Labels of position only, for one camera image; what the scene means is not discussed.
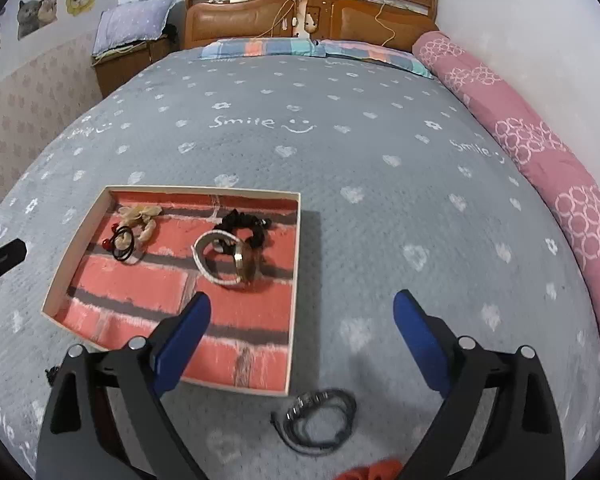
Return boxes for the wooden nightstand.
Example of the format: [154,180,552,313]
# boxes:
[92,36,178,98]

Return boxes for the beige tray brick-pattern lining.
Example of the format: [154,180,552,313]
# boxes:
[41,185,301,396]

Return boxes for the wooden headboard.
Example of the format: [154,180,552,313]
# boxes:
[182,0,438,52]

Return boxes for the yellow charging cable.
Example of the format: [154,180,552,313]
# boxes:
[372,0,399,48]

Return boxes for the grey cats wall sticker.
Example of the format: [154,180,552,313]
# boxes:
[17,0,57,40]

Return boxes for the plaid pillow right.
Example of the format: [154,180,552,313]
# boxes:
[317,40,434,79]

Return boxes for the cream scrunchie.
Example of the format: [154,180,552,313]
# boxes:
[118,205,162,246]

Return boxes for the pink rolled quilt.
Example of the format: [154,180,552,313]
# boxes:
[414,32,600,304]

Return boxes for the plaid pillow left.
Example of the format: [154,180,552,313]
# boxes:
[195,38,326,60]

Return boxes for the plaid pillow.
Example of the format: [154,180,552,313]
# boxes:
[195,38,326,60]
[317,40,434,79]

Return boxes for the purple dotted pillow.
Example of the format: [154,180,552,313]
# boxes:
[92,0,178,58]

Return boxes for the black cord bracelet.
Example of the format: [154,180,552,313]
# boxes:
[270,388,359,456]

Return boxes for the grey patterned bed blanket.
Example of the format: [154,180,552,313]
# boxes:
[0,52,600,479]

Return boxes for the black hair tie red beads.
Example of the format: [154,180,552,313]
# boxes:
[100,224,142,264]

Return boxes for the black scrunchie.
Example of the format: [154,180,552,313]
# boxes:
[214,209,272,249]

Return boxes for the red-orange scrunchie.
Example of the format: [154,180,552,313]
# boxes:
[335,458,403,480]

